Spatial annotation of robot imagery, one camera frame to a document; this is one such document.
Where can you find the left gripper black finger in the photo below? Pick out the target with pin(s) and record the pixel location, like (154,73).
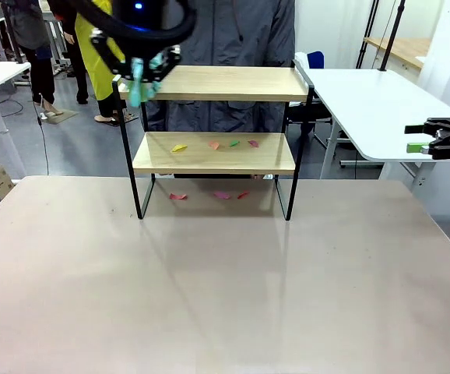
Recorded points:
(164,64)
(114,58)

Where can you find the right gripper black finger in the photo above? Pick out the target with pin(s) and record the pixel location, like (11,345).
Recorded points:
(441,126)
(448,146)

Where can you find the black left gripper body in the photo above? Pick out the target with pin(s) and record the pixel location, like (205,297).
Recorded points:
(147,15)

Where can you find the teal microfibre duster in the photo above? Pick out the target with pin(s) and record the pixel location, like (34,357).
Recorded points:
(135,95)

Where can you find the bystander bare hand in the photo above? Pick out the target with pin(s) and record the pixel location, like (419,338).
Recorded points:
(69,37)

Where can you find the yellow apron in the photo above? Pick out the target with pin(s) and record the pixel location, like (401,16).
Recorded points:
(96,87)

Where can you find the bystander in black clothes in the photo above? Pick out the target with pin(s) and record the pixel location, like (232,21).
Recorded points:
(79,70)

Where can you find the person in grey jacket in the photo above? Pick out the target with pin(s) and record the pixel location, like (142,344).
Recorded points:
(229,39)

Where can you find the beige floor mat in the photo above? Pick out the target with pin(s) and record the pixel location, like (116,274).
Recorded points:
(69,115)

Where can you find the large white side table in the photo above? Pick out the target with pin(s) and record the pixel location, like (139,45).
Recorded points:
(365,101)

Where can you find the yellow paper scrap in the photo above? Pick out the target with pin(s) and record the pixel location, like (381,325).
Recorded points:
(179,148)

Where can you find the light wooden background table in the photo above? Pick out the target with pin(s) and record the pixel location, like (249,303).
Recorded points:
(404,48)

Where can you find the orange paper scrap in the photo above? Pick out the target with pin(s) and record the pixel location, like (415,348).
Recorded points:
(214,145)

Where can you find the black stand pole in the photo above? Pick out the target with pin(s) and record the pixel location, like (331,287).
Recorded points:
(392,35)

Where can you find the black tripod stand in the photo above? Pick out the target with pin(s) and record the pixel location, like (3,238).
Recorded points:
(368,35)

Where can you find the magenta paper scrap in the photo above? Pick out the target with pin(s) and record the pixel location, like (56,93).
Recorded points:
(253,143)

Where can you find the wide red paper scrap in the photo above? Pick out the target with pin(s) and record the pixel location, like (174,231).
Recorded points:
(178,196)

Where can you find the black office chair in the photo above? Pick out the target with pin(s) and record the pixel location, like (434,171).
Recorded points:
(306,117)

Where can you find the white crumpled cloth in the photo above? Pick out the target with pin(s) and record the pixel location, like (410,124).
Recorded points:
(302,60)

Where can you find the blue chair back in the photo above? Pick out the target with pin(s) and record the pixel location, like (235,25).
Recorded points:
(315,59)

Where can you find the pink paper scrap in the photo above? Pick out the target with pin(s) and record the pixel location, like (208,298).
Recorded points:
(222,195)

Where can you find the narrow red paper scrap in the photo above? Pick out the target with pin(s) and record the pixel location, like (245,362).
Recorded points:
(243,195)

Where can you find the two-tier wooden black-frame shelf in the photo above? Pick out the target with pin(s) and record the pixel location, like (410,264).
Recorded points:
(229,91)

